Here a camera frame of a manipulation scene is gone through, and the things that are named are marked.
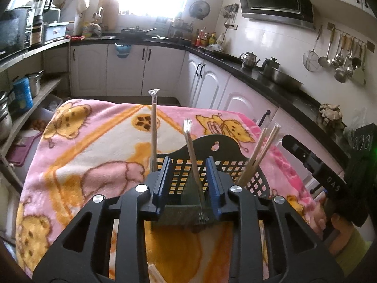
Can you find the black perforated utensil basket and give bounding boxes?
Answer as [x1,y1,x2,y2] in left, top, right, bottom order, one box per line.
[150,134,270,233]

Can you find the chopsticks pair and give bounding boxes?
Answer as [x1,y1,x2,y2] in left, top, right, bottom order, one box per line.
[183,118,205,210]

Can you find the yellow-green sleeve forearm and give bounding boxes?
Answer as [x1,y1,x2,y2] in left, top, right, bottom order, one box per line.
[332,229,372,277]

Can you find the person's right hand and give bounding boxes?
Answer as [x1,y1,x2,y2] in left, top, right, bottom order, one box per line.
[312,192,355,256]

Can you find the chopsticks standing in basket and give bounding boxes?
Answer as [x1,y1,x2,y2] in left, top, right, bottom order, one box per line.
[236,123,281,187]

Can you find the pink orange cartoon blanket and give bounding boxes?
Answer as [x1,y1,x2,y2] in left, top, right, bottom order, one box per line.
[15,99,327,282]

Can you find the wrapped chopstick in basket left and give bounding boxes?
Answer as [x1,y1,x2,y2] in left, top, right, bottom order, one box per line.
[148,88,160,172]

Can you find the hanging steel ladle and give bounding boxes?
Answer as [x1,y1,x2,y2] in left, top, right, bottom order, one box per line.
[318,28,335,69]

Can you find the hanging steel strainer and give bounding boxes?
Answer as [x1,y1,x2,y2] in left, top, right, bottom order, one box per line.
[302,25,323,72]

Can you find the black pot on stove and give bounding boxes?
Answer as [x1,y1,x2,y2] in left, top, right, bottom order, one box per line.
[261,57,280,77]

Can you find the steel kettle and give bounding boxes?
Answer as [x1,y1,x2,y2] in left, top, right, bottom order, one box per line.
[239,52,260,70]

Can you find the blue canister on shelf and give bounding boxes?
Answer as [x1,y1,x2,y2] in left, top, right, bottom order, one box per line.
[13,77,33,112]

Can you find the steel pot on shelf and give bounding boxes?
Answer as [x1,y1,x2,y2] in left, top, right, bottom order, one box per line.
[26,70,44,98]

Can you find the black range hood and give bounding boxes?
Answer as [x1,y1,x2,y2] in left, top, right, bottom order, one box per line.
[240,0,314,30]

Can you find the microwave oven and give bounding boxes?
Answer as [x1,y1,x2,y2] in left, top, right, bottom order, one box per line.
[0,7,34,60]

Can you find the black blender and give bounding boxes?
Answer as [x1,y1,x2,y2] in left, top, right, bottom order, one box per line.
[31,0,52,47]

